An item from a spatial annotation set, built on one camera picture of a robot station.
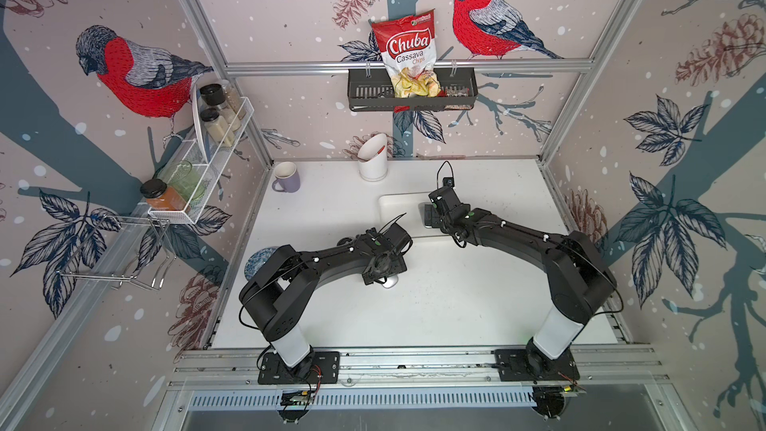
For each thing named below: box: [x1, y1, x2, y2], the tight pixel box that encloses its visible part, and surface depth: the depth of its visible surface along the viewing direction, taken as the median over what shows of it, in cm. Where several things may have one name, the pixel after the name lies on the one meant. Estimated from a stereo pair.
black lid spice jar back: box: [198, 82, 227, 112], surface depth 81 cm
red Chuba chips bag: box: [371, 7, 445, 113], surface depth 84 cm
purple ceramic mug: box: [271, 160, 301, 194], surface depth 109 cm
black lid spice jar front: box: [199, 107, 235, 148], surface depth 79 cm
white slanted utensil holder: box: [357, 132, 388, 182], surface depth 112 cm
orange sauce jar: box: [139, 178, 188, 211], surface depth 62 cm
